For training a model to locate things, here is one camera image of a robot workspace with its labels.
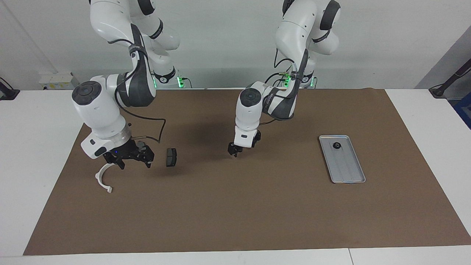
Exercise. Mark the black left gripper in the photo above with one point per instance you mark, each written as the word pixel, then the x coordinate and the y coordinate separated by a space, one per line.
pixel 247 141

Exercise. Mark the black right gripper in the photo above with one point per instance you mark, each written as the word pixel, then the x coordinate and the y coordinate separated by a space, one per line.
pixel 127 154

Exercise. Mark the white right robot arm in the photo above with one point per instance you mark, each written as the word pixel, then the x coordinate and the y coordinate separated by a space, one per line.
pixel 106 110

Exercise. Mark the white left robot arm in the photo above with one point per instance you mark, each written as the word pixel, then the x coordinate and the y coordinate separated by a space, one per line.
pixel 294 33

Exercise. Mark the silver metal tray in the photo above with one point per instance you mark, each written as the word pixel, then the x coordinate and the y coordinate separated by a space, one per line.
pixel 344 163

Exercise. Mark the short grey brake pad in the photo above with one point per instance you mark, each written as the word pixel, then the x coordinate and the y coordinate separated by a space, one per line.
pixel 171 157

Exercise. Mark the brown table mat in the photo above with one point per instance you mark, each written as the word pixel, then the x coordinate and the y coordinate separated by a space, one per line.
pixel 235 206

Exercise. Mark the white electrical box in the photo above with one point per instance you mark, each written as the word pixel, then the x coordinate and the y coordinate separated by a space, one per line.
pixel 59 81

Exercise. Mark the black stand with pole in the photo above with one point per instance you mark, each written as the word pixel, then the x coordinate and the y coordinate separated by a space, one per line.
pixel 447 86

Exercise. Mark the blue crate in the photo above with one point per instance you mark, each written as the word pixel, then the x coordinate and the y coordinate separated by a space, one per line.
pixel 464 114

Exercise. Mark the white semicircular bracket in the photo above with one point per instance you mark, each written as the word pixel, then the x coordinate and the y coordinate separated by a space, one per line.
pixel 98 179

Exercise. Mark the black clamp mount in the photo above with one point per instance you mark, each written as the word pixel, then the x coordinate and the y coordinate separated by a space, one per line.
pixel 7 92

